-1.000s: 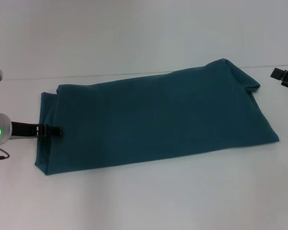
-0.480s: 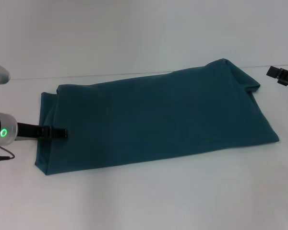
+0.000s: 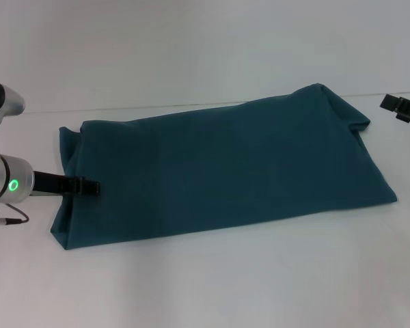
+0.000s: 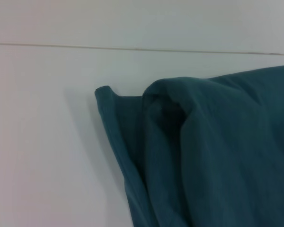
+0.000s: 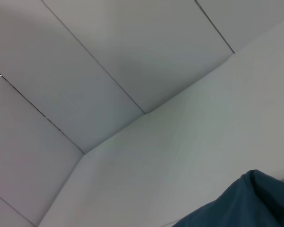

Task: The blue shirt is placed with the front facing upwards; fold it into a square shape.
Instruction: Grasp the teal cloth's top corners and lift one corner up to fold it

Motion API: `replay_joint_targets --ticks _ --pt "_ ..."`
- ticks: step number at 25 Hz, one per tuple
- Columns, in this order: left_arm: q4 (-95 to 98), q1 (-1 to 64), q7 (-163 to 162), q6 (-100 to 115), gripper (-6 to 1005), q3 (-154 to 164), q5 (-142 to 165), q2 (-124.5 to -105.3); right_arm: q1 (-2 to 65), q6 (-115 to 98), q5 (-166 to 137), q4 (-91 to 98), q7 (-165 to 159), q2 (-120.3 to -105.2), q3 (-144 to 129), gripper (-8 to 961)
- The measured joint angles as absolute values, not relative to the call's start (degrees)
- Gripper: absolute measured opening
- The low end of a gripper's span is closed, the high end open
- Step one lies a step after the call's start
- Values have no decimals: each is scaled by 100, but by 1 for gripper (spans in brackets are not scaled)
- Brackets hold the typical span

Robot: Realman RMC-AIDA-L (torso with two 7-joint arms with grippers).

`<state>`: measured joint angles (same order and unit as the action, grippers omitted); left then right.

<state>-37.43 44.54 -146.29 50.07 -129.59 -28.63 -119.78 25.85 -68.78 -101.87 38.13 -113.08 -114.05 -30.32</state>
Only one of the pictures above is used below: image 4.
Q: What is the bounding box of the teal t-shirt with FREE print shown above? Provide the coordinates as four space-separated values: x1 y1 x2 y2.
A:
94 64 284 227

